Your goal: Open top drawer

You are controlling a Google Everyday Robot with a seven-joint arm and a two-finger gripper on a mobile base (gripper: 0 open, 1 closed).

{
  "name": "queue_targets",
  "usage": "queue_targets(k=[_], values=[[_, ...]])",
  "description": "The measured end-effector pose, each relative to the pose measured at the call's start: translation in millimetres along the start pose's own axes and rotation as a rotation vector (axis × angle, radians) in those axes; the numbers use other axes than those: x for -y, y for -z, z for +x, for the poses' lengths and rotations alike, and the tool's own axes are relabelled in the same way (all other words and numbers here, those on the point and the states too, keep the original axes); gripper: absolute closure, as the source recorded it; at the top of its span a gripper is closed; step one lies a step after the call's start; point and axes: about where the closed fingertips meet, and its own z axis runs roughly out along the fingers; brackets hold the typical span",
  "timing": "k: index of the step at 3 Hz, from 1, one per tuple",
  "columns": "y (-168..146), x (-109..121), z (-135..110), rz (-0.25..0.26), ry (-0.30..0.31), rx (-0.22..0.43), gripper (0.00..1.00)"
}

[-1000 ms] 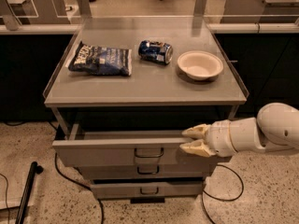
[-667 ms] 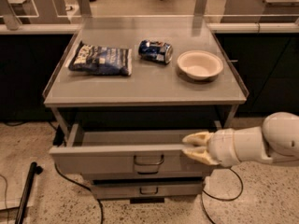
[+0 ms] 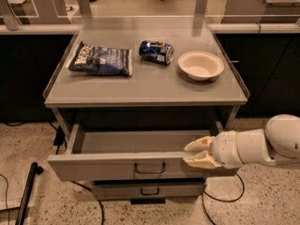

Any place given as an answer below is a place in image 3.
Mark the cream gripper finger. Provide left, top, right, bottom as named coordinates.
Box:
left=183, top=150, right=222, bottom=170
left=184, top=136, right=215, bottom=152

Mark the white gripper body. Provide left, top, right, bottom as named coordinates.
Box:
left=210, top=130, right=244, bottom=169

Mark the grey top drawer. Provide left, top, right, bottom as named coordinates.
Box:
left=48, top=124, right=236, bottom=181

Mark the grey drawer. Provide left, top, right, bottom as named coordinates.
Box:
left=48, top=124, right=236, bottom=181
left=92, top=179, right=204, bottom=201

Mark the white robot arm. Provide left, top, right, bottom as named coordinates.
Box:
left=184, top=114, right=300, bottom=170

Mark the grey drawer cabinet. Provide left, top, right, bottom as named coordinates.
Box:
left=42, top=15, right=251, bottom=205

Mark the grey bottom drawer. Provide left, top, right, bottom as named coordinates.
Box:
left=92, top=179, right=204, bottom=201

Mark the white bowl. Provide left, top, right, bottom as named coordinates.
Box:
left=178, top=51, right=225, bottom=82

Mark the blue soda can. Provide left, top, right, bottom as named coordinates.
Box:
left=139, top=40, right=173, bottom=65

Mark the blue chip bag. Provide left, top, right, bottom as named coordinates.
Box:
left=68, top=42, right=132, bottom=77

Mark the grey background desk right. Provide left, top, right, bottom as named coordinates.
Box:
left=221, top=0, right=300, bottom=23

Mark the grey background desk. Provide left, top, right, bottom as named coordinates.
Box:
left=221, top=0, right=300, bottom=23
left=7, top=0, right=70, bottom=24

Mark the black pole on floor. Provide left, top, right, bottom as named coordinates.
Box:
left=15, top=162, right=43, bottom=225

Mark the grey background desk left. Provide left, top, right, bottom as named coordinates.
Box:
left=7, top=0, right=70, bottom=24

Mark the black floor cable right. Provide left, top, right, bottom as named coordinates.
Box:
left=201, top=172, right=246, bottom=225

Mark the black floor cable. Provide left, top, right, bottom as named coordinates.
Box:
left=47, top=121, right=105, bottom=225
left=201, top=172, right=246, bottom=225

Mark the black floor cable left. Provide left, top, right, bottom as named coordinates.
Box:
left=47, top=121, right=105, bottom=225

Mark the thin black cable far left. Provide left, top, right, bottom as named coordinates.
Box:
left=0, top=173, right=11, bottom=225

